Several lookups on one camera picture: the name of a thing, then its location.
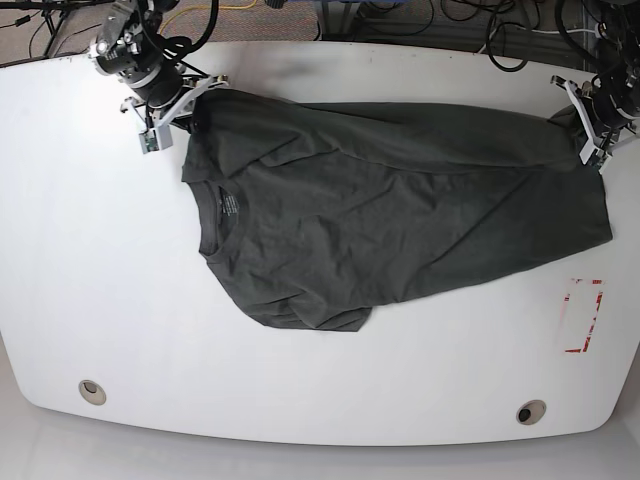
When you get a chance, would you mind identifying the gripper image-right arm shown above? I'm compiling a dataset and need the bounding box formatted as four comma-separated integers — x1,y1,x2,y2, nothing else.
550,75,639,155

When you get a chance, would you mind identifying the left table cable grommet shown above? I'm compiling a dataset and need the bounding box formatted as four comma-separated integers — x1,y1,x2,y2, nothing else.
78,380,107,406

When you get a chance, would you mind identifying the black tripod stand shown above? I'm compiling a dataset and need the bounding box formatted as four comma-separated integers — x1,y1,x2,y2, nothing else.
1,0,112,60

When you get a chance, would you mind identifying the wrist camera on image-left arm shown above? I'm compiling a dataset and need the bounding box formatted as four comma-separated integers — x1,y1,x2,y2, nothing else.
138,126,173,154

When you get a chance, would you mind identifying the dark grey T-shirt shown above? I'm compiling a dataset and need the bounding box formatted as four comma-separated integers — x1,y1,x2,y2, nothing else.
182,89,613,332

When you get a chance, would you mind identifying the table cable grommet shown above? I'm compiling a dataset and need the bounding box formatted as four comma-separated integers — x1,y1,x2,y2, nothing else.
78,380,107,406
516,399,547,426

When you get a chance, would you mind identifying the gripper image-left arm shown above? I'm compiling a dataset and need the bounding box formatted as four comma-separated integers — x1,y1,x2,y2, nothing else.
120,70,229,134

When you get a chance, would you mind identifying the right table cable grommet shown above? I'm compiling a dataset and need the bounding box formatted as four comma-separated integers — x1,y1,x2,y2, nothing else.
516,399,547,426

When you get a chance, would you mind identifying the wrist camera on image-right arm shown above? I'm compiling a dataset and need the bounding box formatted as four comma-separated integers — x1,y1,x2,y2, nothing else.
579,144,610,172

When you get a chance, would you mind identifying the yellow cable on floor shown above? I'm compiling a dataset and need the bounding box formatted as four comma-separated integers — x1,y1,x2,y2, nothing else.
162,0,259,31

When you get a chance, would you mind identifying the grey metal frame background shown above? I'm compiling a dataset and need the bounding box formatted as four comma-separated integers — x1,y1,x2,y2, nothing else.
312,1,362,41

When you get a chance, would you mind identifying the red tape rectangle marking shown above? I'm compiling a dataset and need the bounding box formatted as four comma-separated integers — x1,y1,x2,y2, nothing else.
559,278,605,354

